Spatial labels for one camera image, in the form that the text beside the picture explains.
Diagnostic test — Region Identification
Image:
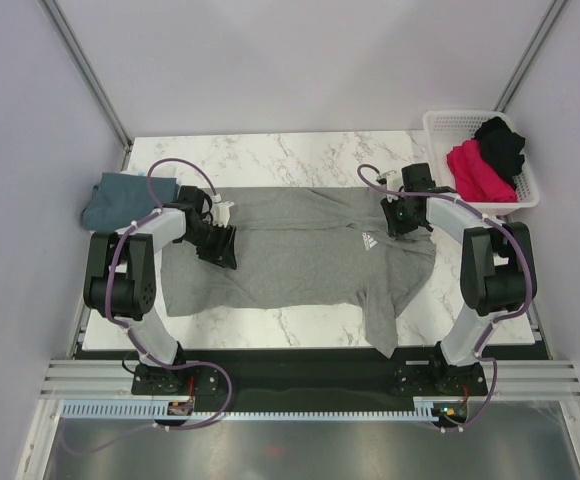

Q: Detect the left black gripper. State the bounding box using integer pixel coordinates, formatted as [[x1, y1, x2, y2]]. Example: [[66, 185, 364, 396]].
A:
[[179, 221, 236, 271]]

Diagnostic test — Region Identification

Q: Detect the grey t shirt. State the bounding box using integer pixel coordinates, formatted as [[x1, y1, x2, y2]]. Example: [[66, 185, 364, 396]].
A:
[[161, 187, 436, 357]]

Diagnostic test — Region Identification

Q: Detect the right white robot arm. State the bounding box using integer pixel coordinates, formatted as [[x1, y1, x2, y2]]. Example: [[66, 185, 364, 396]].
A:
[[377, 163, 537, 395]]

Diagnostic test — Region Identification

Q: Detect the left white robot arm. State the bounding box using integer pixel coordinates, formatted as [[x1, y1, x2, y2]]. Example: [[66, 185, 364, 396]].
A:
[[84, 186, 237, 395]]

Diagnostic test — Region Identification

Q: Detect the red t shirt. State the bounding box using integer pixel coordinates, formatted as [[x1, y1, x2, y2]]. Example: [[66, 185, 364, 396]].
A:
[[446, 140, 518, 203]]

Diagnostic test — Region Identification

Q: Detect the white plastic basket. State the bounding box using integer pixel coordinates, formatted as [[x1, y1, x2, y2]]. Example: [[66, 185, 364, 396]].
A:
[[423, 110, 539, 216]]

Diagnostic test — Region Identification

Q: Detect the black t shirt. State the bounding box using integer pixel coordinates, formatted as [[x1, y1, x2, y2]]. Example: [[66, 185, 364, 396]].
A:
[[474, 116, 526, 188]]

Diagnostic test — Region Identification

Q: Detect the folded blue t shirt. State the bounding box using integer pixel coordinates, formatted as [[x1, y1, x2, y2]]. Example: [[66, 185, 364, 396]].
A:
[[80, 173, 179, 232]]

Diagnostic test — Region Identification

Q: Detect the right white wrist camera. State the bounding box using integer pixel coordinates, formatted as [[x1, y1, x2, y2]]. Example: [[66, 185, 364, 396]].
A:
[[376, 170, 403, 191]]

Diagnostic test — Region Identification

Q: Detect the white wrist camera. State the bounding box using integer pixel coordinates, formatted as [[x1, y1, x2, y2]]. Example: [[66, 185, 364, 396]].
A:
[[210, 195, 234, 227], [376, 170, 403, 191]]

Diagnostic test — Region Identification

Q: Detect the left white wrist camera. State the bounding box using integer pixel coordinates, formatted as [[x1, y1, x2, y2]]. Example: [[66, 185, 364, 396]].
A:
[[210, 195, 234, 227]]

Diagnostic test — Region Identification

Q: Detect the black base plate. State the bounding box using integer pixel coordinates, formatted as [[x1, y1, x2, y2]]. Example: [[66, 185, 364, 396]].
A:
[[72, 344, 551, 413]]

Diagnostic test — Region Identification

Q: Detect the right corner aluminium post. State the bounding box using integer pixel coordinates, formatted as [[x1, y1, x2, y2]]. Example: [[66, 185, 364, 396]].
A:
[[494, 0, 570, 113]]

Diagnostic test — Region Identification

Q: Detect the corner aluminium post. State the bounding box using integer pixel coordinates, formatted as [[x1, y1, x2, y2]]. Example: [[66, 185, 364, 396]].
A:
[[494, 0, 570, 113], [39, 0, 130, 146]]

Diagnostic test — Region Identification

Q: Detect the left corner aluminium post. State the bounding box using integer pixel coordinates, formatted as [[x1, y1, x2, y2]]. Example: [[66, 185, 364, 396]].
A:
[[39, 0, 130, 146]]

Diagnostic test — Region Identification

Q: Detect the white slotted cable duct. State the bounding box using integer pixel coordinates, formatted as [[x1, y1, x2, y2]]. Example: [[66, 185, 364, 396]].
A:
[[60, 397, 468, 422]]

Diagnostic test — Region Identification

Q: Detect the aluminium frame rail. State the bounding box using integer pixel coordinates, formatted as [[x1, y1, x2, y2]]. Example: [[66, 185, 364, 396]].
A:
[[41, 360, 580, 401]]

